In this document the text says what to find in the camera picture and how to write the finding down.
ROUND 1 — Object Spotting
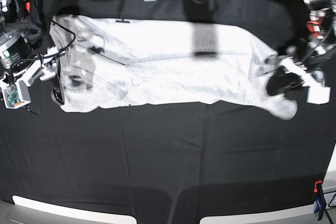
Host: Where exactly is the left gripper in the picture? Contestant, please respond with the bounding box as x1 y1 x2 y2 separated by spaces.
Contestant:
266 57 330 104

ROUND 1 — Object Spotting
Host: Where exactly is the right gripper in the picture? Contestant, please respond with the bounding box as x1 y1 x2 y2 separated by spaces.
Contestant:
1 47 65 105

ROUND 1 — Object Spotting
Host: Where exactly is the grey t-shirt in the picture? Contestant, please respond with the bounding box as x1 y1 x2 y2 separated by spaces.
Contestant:
49 15 297 120

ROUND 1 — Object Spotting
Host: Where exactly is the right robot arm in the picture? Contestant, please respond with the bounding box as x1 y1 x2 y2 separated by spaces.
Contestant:
1 0 68 111

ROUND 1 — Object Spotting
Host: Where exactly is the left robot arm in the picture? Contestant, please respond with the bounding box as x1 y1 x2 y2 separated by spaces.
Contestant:
266 0 335 104

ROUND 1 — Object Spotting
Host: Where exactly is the red black clamp far left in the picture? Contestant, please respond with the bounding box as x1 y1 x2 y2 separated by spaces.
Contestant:
23 1 30 20

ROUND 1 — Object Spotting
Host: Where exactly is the black table cloth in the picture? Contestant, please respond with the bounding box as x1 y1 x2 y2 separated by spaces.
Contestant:
0 0 336 224

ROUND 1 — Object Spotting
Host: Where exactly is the red blue clamp near right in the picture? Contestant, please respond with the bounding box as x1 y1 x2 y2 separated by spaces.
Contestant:
314 180 326 221

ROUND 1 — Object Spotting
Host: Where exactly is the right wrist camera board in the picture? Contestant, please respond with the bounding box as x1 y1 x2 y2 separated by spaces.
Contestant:
2 85 31 109

